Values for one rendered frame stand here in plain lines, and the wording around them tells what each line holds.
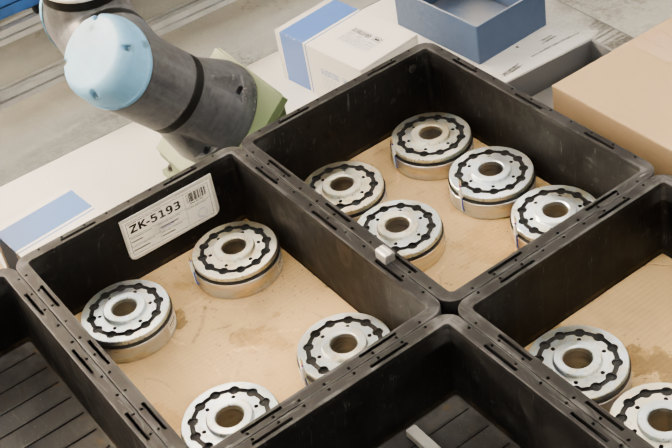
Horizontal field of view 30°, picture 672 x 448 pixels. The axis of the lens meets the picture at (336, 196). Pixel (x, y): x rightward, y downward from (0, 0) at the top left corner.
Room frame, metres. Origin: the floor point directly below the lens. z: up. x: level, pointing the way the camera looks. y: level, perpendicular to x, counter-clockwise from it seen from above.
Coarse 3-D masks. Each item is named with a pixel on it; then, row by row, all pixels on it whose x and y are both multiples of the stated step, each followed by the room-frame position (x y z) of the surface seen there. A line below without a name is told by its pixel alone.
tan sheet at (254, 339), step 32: (288, 256) 1.13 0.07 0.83; (192, 288) 1.10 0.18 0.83; (288, 288) 1.07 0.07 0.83; (320, 288) 1.06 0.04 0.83; (192, 320) 1.05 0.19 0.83; (224, 320) 1.04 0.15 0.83; (256, 320) 1.03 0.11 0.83; (288, 320) 1.02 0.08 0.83; (160, 352) 1.01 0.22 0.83; (192, 352) 1.00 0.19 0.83; (224, 352) 0.99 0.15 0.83; (256, 352) 0.98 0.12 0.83; (288, 352) 0.97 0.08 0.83; (160, 384) 0.96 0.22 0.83; (192, 384) 0.95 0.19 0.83; (288, 384) 0.92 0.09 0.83
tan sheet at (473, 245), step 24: (384, 144) 1.31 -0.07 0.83; (480, 144) 1.27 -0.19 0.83; (384, 168) 1.26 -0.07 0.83; (408, 192) 1.20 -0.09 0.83; (432, 192) 1.20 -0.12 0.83; (456, 216) 1.14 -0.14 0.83; (456, 240) 1.10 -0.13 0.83; (480, 240) 1.09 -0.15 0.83; (504, 240) 1.08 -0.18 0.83; (456, 264) 1.06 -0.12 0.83; (480, 264) 1.05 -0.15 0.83; (456, 288) 1.02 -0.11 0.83
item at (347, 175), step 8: (328, 176) 1.22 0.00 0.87; (336, 176) 1.22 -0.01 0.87; (344, 176) 1.21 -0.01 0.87; (352, 176) 1.21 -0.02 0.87; (328, 184) 1.20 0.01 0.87; (360, 184) 1.19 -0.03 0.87; (328, 192) 1.19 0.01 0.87; (336, 192) 1.18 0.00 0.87; (344, 192) 1.18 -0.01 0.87; (352, 192) 1.18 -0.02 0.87
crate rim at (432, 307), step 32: (256, 160) 1.19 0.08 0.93; (160, 192) 1.17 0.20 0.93; (288, 192) 1.12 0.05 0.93; (96, 224) 1.13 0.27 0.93; (320, 224) 1.06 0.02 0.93; (32, 256) 1.09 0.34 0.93; (32, 288) 1.04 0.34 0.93; (416, 288) 0.93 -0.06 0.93; (64, 320) 0.98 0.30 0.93; (416, 320) 0.88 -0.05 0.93; (96, 352) 0.94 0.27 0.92; (128, 384) 0.87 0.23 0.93; (320, 384) 0.82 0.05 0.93; (160, 416) 0.82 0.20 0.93
